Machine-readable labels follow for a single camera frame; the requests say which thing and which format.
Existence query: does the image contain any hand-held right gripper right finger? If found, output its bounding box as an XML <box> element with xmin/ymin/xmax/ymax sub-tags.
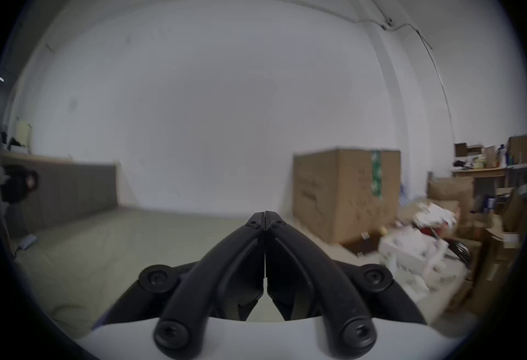
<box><xmin>265</xmin><ymin>211</ymin><xmax>429</xmax><ymax>360</ymax></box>

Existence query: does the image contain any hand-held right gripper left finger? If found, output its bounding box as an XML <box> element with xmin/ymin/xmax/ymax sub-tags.
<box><xmin>92</xmin><ymin>211</ymin><xmax>266</xmax><ymax>360</ymax></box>

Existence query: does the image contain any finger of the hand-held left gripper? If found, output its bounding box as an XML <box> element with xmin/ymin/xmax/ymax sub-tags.
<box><xmin>2</xmin><ymin>165</ymin><xmax>40</xmax><ymax>203</ymax></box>

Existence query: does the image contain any large brown carton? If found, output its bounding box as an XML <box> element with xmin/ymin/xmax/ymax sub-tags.
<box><xmin>292</xmin><ymin>148</ymin><xmax>402</xmax><ymax>244</ymax></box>

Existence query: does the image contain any white foam packing box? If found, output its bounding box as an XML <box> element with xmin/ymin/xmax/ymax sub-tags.
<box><xmin>378</xmin><ymin>226</ymin><xmax>450</xmax><ymax>289</ymax></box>

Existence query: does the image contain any bed with pale green sheet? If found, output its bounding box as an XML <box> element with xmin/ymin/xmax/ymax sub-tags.
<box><xmin>10</xmin><ymin>207</ymin><xmax>470</xmax><ymax>344</ymax></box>

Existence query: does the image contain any pile of brown cartons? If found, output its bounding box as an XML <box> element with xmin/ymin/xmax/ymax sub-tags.
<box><xmin>427</xmin><ymin>172</ymin><xmax>527</xmax><ymax>318</ymax></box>

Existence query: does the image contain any wooden table with clutter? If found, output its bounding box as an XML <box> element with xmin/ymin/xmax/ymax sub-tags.
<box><xmin>451</xmin><ymin>136</ymin><xmax>527</xmax><ymax>219</ymax></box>

